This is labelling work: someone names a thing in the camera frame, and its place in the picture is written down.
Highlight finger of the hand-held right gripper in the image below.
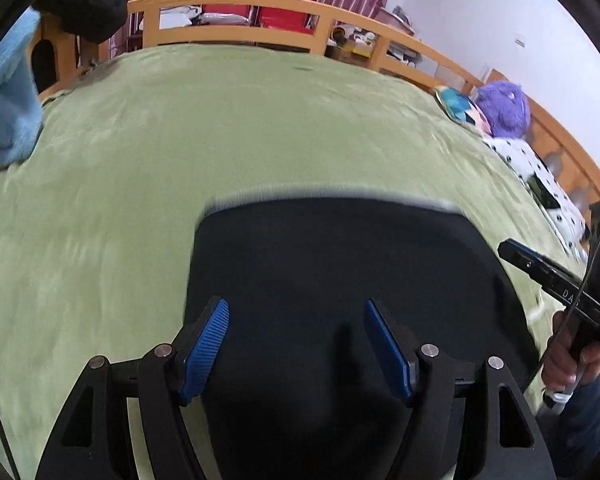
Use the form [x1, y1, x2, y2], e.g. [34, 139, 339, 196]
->
[497, 239, 600, 323]

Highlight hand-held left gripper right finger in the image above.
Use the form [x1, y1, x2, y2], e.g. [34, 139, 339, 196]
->
[364, 299, 556, 480]

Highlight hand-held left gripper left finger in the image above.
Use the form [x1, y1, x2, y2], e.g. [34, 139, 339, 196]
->
[35, 297, 230, 480]

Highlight black pants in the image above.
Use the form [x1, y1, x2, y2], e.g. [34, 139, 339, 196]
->
[182, 187, 543, 480]

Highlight person's right forearm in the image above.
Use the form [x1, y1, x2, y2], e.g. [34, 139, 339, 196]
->
[547, 372, 600, 480]

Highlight person's right hand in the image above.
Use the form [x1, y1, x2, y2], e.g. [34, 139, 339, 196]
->
[541, 310, 600, 395]

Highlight white black-dotted pillow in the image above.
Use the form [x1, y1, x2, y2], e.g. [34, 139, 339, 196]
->
[482, 135, 593, 266]

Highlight purple plush toy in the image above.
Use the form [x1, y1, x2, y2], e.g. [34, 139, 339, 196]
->
[475, 80, 532, 139]

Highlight printed figure pillow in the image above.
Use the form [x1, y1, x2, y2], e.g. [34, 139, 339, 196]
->
[432, 85, 496, 136]

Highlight green blanket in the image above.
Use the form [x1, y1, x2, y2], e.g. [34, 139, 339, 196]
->
[0, 42, 588, 480]

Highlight light blue towel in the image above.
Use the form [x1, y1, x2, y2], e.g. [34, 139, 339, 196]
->
[0, 10, 43, 171]

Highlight white cloth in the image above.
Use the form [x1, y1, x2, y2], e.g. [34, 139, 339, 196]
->
[142, 6, 201, 31]

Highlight black cloth on bedpost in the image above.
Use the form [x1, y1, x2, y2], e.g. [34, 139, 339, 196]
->
[32, 0, 130, 45]

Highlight black cable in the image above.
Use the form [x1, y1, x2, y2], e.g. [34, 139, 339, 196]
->
[522, 224, 600, 416]

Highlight wooden bed frame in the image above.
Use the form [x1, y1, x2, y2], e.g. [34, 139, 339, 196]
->
[30, 0, 600, 221]

